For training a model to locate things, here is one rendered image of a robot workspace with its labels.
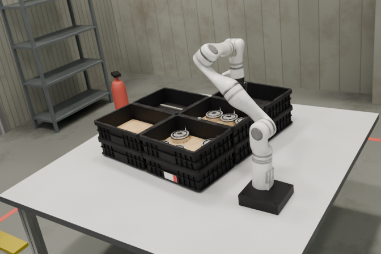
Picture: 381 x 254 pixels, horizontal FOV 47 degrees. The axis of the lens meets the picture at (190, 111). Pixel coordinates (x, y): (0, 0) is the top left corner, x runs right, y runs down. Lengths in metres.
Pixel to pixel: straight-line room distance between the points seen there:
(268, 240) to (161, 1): 4.47
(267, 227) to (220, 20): 3.86
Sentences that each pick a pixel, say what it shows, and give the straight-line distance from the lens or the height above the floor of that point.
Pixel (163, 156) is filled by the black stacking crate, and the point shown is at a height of 0.85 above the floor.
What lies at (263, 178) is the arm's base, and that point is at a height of 0.81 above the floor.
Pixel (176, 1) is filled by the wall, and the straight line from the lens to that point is 5.76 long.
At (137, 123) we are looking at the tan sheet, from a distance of 2.70.
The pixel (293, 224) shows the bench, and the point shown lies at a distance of 1.93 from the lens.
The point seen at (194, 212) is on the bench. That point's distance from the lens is 2.04.
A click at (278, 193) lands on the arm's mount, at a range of 2.03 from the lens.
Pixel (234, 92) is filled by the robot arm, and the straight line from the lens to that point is 1.93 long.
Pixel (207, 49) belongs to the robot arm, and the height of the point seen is 1.39.
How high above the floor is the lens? 1.89
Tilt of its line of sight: 23 degrees down
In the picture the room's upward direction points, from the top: 8 degrees counter-clockwise
